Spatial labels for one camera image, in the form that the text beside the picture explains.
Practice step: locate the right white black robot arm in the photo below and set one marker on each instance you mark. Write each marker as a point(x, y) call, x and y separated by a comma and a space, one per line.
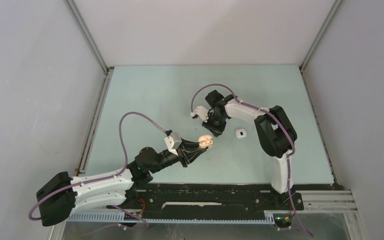
point(275, 132)

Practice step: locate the pink earbud charging case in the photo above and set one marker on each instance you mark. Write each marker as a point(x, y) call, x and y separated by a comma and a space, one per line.
point(205, 141)

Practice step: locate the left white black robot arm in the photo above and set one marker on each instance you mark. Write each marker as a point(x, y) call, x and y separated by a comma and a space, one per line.
point(64, 195)

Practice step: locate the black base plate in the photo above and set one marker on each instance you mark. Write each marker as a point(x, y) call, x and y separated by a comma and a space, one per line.
point(210, 201)

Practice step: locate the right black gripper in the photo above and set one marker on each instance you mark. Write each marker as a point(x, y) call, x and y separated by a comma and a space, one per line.
point(216, 131)

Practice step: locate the white slotted cable duct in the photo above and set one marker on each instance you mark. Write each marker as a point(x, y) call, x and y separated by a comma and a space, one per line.
point(120, 217)

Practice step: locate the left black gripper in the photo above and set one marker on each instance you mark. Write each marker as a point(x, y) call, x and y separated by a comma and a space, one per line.
point(188, 151)

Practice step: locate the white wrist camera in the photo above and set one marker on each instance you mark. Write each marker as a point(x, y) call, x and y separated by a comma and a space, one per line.
point(173, 141)
point(200, 112)

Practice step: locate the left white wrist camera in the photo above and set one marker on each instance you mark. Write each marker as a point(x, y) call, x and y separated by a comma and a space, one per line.
point(173, 141)

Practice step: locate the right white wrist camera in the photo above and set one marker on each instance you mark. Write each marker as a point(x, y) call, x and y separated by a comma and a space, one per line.
point(200, 112)

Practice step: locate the white earbud charging case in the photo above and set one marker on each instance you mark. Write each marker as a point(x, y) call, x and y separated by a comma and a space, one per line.
point(241, 133)

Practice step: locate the aluminium frame rail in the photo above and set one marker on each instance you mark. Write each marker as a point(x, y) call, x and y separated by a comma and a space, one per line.
point(327, 201)

